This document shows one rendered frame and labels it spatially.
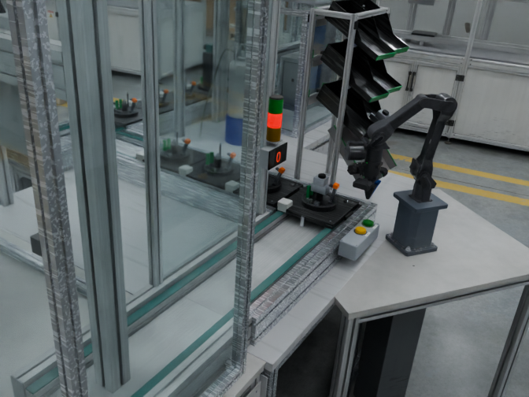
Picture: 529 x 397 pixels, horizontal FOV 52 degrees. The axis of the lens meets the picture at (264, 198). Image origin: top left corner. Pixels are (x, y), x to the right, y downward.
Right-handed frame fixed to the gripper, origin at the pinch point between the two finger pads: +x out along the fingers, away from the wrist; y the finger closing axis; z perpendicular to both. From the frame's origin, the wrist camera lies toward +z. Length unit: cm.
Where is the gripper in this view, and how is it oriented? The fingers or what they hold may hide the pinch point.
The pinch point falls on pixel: (368, 190)
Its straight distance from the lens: 201.7
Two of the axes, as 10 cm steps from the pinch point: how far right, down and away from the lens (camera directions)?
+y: -5.4, 3.5, -7.6
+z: -8.4, -2.8, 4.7
